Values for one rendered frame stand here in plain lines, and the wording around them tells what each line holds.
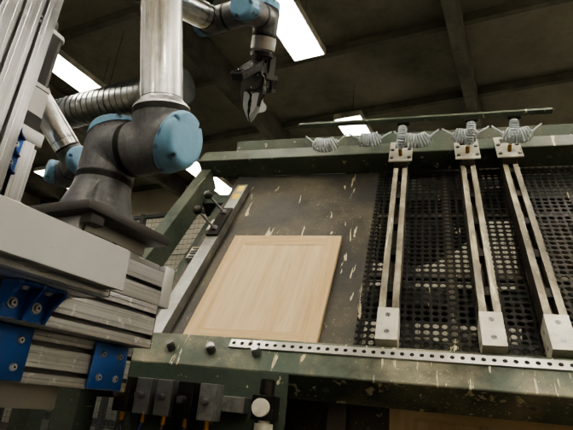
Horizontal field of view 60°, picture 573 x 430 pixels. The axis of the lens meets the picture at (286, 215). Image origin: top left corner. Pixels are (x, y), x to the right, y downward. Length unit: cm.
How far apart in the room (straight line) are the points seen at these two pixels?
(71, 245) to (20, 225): 9
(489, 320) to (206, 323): 85
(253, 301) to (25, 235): 105
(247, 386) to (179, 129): 75
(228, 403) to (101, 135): 76
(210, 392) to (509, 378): 75
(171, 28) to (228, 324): 93
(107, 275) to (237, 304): 90
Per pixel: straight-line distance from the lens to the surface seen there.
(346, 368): 138
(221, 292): 175
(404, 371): 137
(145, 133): 100
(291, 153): 240
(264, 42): 156
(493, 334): 145
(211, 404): 135
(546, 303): 156
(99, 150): 108
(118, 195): 104
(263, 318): 161
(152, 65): 106
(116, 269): 85
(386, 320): 146
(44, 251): 77
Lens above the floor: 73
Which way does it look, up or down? 21 degrees up
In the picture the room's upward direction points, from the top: 6 degrees clockwise
